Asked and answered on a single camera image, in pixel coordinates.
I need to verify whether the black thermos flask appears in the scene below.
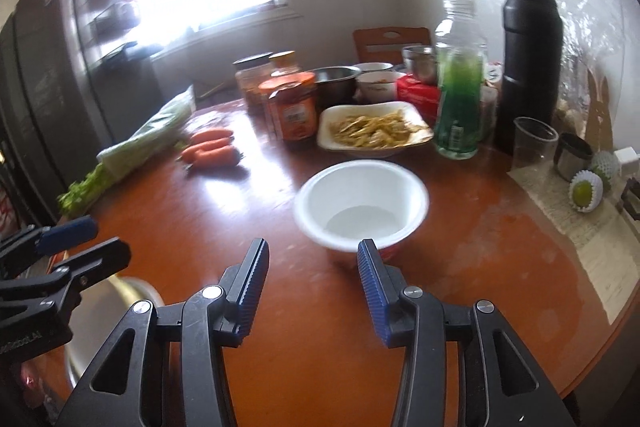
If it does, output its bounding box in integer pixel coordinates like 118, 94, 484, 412
497, 0, 563, 155

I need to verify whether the stainless steel plate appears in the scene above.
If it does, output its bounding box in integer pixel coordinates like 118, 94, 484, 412
65, 276, 163, 390

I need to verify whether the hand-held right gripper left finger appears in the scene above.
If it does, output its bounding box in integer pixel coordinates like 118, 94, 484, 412
55, 238, 271, 427

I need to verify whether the printed paper mat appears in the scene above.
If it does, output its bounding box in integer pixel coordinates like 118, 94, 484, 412
507, 167, 640, 325

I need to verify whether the fruit in foam net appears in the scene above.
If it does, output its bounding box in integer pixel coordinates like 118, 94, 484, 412
569, 170, 605, 212
592, 152, 621, 188

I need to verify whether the black lid pickle jar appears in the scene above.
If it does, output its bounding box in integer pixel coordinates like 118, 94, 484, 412
235, 53, 275, 115

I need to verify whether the dish of cooked food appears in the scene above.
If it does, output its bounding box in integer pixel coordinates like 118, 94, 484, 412
316, 103, 435, 159

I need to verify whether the small white cube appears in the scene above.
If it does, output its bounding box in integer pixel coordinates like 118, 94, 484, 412
614, 148, 637, 180

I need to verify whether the small white bowl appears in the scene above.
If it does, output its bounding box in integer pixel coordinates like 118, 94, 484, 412
352, 62, 395, 76

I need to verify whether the forked carrot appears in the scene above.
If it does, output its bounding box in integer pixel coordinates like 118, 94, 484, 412
179, 145, 242, 168

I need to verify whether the clear plastic cup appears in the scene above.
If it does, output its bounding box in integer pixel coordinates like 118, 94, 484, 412
512, 117, 559, 170

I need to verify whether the small dark steel cup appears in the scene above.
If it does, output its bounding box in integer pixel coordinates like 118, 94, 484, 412
556, 133, 594, 182

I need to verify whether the yellow cap bottle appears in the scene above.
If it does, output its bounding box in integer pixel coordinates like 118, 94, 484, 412
270, 51, 301, 80

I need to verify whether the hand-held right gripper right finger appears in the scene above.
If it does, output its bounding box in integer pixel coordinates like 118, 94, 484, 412
356, 238, 576, 427

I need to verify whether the green liquid plastic bottle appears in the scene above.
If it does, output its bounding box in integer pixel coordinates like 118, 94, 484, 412
432, 0, 490, 159

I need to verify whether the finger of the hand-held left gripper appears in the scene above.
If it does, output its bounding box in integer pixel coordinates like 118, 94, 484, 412
0, 215, 99, 265
0, 237, 132, 308

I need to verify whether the wooden rabbit ornament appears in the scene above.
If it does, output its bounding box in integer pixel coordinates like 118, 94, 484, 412
585, 69, 615, 158

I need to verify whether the white printed bowl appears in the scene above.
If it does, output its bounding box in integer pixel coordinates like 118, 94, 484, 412
356, 72, 406, 105

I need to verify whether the red box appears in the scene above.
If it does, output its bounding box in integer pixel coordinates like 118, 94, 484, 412
397, 74, 443, 118

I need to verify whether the clear plastic bag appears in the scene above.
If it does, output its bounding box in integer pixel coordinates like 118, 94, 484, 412
97, 87, 197, 178

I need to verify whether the celery bunch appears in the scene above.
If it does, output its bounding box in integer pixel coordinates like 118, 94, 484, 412
57, 87, 197, 215

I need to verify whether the orange label jar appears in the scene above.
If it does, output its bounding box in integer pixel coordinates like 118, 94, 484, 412
270, 73, 321, 150

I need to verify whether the small carrot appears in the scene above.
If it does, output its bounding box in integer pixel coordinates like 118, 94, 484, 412
189, 128, 236, 146

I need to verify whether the stainless steel refrigerator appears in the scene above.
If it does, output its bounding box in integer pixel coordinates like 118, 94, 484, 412
0, 0, 156, 228

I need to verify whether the stainless steel bowl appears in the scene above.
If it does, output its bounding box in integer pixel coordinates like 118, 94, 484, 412
310, 66, 362, 110

